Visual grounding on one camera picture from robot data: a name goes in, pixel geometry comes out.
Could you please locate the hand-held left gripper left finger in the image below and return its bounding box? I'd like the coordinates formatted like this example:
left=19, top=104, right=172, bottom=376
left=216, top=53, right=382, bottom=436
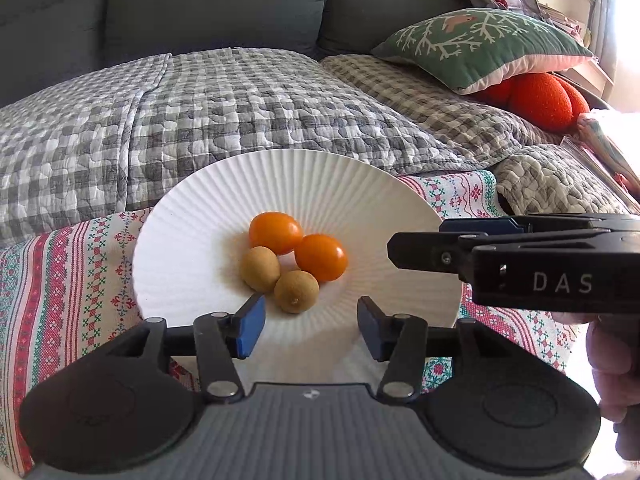
left=117, top=293, right=266, bottom=402

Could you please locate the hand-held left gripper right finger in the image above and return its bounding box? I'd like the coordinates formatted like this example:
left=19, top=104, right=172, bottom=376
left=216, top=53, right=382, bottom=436
left=356, top=296, right=501, bottom=402

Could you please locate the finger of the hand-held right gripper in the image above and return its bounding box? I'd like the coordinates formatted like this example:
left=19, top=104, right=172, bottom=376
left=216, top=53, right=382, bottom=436
left=439, top=214, right=532, bottom=235
left=387, top=230, right=501, bottom=282

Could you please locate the white ribbed plate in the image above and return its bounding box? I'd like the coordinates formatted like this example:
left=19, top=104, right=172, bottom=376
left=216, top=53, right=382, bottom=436
left=132, top=148, right=463, bottom=393

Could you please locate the person's right hand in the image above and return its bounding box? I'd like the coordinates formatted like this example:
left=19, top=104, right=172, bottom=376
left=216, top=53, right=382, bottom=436
left=586, top=317, right=640, bottom=423

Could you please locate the small brown kiwi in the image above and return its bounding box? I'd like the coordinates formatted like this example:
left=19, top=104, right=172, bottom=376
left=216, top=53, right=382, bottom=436
left=240, top=246, right=281, bottom=293
left=273, top=270, right=320, bottom=314

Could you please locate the lumpy grey quilted blanket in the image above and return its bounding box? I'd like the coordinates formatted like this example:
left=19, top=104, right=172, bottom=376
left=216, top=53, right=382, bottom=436
left=494, top=144, right=632, bottom=217

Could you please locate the orange tomato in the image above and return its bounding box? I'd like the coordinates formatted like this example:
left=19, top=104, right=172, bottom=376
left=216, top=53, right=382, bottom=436
left=249, top=211, right=304, bottom=256
left=294, top=234, right=349, bottom=281

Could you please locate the beige grey checked quilt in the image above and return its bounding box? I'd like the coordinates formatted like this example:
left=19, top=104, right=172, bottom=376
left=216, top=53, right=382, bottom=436
left=320, top=54, right=566, bottom=168

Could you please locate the orange plush cushion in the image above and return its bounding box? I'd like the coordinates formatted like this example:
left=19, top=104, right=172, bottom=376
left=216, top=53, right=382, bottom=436
left=472, top=72, right=591, bottom=131

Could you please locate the green pillow with white branches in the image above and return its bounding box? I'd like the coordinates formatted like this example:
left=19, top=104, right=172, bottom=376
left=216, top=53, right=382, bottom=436
left=371, top=7, right=595, bottom=95

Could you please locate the red green embroidered cloth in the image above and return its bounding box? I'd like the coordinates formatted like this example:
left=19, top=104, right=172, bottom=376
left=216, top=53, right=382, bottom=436
left=0, top=170, right=583, bottom=477

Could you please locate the grey white checked quilt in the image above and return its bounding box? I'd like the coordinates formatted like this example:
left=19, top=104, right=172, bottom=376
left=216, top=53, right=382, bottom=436
left=0, top=47, right=483, bottom=248

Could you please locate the dark grey sofa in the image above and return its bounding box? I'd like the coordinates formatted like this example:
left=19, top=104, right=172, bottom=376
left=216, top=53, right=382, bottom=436
left=0, top=0, right=481, bottom=108

